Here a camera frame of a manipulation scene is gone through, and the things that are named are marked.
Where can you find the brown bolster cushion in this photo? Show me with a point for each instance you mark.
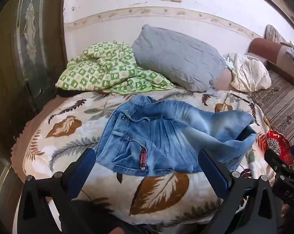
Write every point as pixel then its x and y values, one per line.
pixel 264 50

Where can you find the peach pillow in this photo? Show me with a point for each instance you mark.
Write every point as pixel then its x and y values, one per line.
pixel 222 81

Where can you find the patterned cushion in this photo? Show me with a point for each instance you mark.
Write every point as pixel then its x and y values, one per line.
pixel 275 34

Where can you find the dark wooden wardrobe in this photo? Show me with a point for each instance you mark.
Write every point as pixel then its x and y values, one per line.
pixel 27 53

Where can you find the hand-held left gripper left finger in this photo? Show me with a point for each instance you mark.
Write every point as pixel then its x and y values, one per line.
pixel 84 165

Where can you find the green checkered cloth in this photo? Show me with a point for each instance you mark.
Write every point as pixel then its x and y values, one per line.
pixel 93 73

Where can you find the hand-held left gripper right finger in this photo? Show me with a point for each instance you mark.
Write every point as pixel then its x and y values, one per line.
pixel 213 173

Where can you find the large dark wooden frame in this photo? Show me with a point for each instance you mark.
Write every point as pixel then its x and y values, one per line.
pixel 276 2

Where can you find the leaf printed fleece blanket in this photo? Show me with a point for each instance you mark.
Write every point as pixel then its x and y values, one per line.
pixel 93 192

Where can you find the pile of sunflower seeds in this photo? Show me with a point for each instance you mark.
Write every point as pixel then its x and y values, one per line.
pixel 275 144

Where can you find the grey quilted pillow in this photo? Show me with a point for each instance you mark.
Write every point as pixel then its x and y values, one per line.
pixel 176 53

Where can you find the red glass dish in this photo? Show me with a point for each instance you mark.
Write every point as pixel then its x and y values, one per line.
pixel 285 148

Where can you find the cream crumpled cloth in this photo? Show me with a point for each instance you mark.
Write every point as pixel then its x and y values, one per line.
pixel 249 73

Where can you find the blue denim pants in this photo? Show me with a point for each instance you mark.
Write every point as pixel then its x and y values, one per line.
pixel 156 136

